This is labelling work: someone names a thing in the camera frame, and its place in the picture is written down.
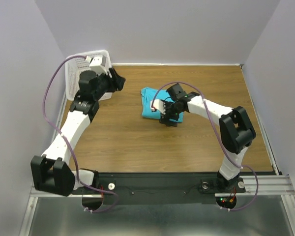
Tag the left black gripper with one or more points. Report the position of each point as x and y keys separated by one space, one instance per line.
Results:
x=112 y=80

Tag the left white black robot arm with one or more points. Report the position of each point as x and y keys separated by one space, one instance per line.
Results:
x=50 y=171

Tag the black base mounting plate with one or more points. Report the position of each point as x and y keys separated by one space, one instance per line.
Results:
x=168 y=188

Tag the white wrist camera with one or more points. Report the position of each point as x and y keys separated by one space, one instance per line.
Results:
x=158 y=105
x=97 y=64

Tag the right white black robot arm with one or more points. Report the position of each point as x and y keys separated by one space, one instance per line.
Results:
x=232 y=126

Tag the white plastic perforated basket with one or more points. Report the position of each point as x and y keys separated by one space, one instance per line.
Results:
x=74 y=67

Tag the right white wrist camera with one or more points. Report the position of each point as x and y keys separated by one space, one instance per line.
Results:
x=158 y=105

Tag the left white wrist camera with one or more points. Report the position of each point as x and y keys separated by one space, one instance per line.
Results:
x=97 y=64

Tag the aluminium frame rail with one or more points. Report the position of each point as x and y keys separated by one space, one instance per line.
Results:
x=32 y=202

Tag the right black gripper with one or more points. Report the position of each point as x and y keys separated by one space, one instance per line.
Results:
x=169 y=119

